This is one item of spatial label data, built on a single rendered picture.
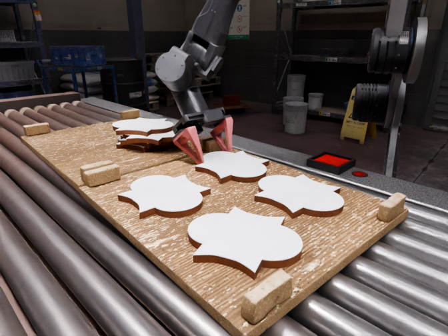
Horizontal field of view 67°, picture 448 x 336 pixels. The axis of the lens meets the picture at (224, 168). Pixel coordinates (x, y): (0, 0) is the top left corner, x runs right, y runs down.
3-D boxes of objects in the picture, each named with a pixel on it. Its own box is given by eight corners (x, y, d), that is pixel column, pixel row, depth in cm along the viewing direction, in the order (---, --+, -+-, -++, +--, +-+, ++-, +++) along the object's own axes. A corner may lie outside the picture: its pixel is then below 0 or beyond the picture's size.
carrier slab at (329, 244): (228, 152, 80) (228, 146, 80) (407, 217, 51) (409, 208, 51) (79, 195, 59) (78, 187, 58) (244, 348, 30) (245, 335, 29)
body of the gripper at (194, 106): (227, 114, 70) (213, 83, 71) (188, 123, 64) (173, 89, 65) (212, 127, 76) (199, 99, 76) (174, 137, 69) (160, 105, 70)
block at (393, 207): (393, 207, 51) (397, 190, 50) (405, 211, 50) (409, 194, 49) (375, 219, 48) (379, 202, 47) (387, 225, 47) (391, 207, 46)
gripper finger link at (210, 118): (247, 148, 70) (228, 108, 71) (221, 156, 66) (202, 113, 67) (229, 159, 75) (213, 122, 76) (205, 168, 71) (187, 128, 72)
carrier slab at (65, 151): (141, 121, 110) (140, 116, 109) (225, 151, 81) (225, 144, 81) (21, 142, 88) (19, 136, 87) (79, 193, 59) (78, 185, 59)
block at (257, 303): (280, 287, 35) (282, 265, 34) (295, 296, 34) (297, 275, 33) (239, 316, 31) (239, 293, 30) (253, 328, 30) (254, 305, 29)
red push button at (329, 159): (325, 159, 77) (325, 153, 77) (350, 166, 73) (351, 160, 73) (311, 166, 73) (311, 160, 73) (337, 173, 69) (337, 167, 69)
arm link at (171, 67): (225, 61, 72) (192, 42, 73) (218, 37, 61) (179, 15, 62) (195, 109, 72) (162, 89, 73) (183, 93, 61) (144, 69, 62)
